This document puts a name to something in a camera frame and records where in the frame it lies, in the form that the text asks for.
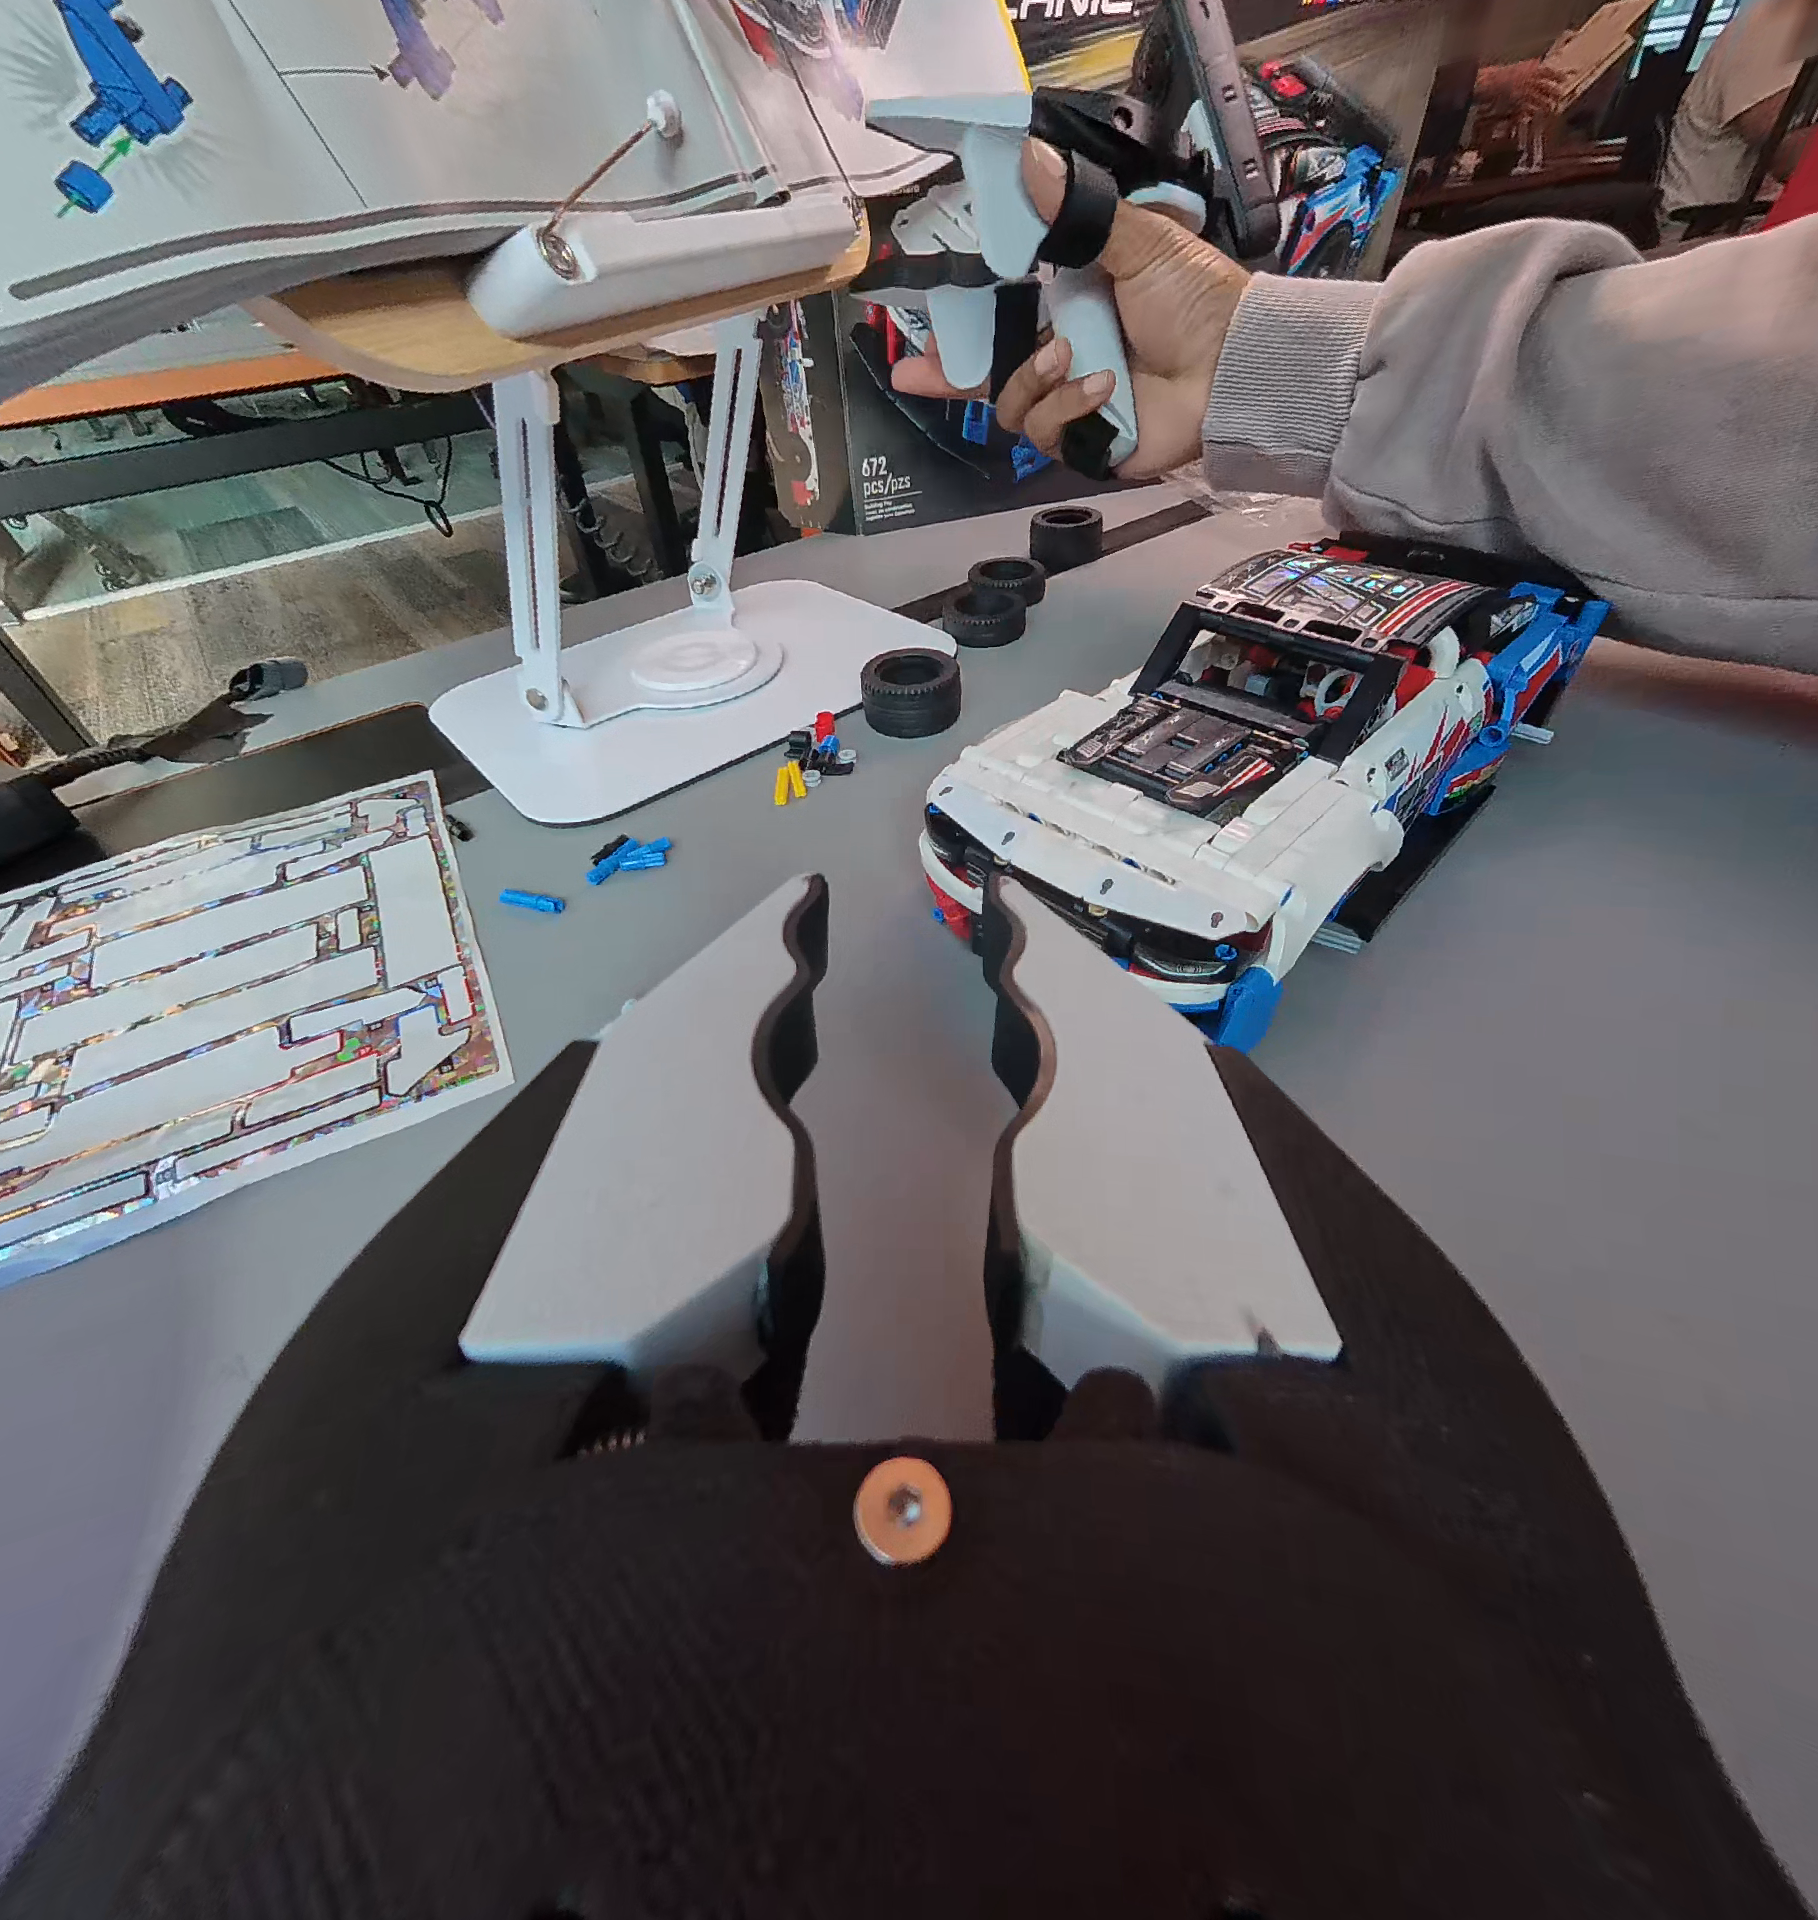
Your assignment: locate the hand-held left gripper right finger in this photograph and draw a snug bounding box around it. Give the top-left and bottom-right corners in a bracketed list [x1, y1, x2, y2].
[981, 872, 1347, 1384]

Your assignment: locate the person's right forearm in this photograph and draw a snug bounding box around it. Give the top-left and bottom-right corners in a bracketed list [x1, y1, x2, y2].
[1200, 201, 1818, 684]

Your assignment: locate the toy car set box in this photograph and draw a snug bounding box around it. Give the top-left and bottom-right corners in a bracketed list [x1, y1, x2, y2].
[758, 0, 1452, 536]

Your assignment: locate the grey desk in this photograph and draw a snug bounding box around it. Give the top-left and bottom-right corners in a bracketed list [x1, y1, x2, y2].
[0, 488, 1818, 1920]

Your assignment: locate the black cable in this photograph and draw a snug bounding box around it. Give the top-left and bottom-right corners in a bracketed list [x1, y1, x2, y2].
[40, 721, 257, 784]

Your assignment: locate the white brick-built race car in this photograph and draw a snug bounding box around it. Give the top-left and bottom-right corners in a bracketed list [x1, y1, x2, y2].
[916, 532, 1613, 1049]

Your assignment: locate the holographic sticker sheet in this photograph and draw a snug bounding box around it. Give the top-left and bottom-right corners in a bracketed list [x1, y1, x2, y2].
[0, 773, 513, 1307]

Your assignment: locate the person's right hand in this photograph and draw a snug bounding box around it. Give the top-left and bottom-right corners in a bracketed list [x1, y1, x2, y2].
[897, 138, 1260, 485]

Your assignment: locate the white book stand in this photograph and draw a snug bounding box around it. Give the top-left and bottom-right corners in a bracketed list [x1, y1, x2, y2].
[242, 90, 955, 827]

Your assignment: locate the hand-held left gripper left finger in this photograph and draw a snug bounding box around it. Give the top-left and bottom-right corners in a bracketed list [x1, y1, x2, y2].
[460, 872, 833, 1374]

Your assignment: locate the black flat support plate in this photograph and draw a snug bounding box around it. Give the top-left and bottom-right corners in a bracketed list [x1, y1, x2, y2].
[1331, 816, 1495, 955]

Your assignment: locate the background office desk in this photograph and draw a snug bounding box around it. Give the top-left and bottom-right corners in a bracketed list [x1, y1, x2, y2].
[0, 336, 769, 530]

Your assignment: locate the open instruction booklet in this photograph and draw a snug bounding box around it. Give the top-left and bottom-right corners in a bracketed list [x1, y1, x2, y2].
[0, 0, 1031, 428]

